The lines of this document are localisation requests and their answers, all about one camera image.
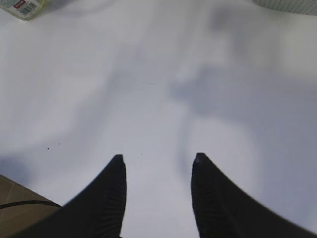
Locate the green woven plastic basket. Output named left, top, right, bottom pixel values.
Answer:
left=253, top=0, right=317, bottom=16

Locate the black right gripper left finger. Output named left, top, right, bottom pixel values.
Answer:
left=15, top=155, right=127, bottom=238

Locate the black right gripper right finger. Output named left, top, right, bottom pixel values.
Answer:
left=191, top=153, right=316, bottom=238

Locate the black cable on floor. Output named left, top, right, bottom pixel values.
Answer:
left=0, top=200, right=62, bottom=210

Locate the yellow oil bottle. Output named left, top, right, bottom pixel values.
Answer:
left=0, top=0, right=48, bottom=20

